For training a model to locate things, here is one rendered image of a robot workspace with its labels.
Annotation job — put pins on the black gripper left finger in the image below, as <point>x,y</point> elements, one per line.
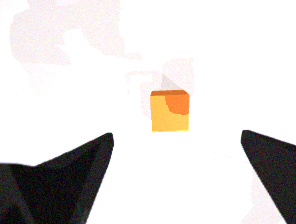
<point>61,190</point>

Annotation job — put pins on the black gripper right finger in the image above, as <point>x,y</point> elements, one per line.
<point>274,162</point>

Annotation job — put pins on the orange block with black square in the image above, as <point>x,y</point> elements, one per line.
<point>170,111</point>

